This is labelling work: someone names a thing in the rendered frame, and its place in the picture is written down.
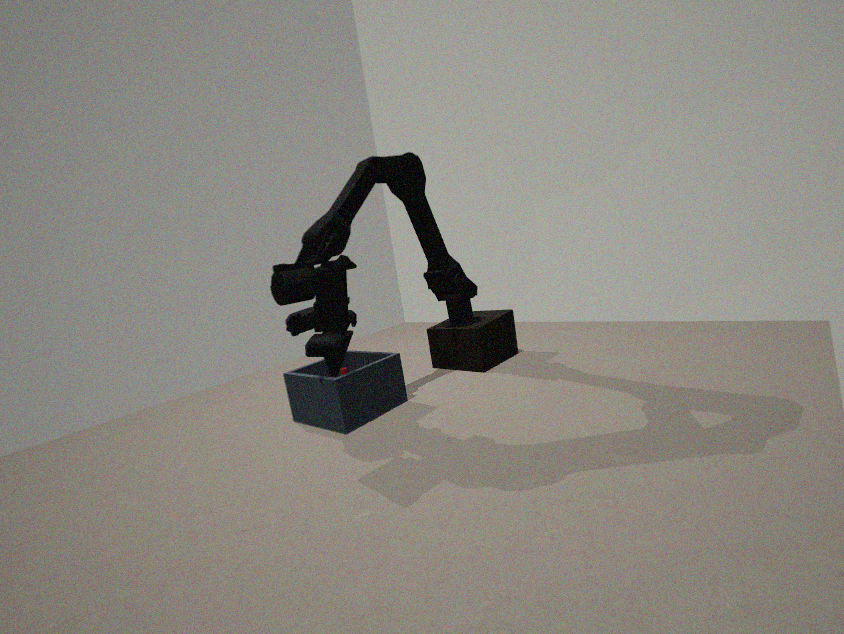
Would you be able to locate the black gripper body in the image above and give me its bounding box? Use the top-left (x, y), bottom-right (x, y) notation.
top-left (305, 295), bottom-right (357, 357)

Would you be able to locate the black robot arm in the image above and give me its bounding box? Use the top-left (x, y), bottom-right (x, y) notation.
top-left (270, 153), bottom-right (480, 336)

